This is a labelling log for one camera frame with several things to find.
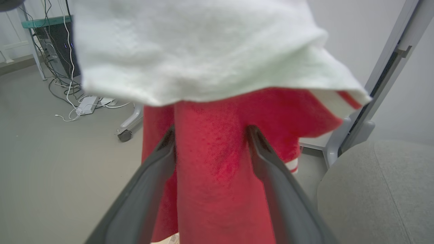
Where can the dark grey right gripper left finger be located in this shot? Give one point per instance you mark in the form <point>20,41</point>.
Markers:
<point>135,203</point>

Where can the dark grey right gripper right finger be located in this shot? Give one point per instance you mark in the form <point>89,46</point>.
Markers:
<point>288,210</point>

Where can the red garment with striped cuffs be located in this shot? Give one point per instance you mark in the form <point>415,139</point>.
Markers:
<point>213,162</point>

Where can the white perforated laundry basket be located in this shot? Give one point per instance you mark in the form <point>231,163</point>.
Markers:
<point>161,241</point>

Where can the paper barcode label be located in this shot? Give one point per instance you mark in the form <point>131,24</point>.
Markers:
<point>173,239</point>

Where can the grey caster leg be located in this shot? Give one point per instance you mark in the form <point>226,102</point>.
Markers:
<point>130,122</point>

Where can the grey fabric sofa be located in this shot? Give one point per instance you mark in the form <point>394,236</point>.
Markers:
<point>373,196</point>

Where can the white power adapter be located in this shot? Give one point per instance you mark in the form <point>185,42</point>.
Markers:
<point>106,101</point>

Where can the white power strip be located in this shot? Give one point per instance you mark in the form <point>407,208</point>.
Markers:
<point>87,105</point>

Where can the black computer tower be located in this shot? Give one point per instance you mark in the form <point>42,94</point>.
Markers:
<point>61,47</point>

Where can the grey metal stand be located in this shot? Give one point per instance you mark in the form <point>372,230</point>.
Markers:
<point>390,51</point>

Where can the desk with teal top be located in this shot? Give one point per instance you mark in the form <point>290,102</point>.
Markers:
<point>44,22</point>

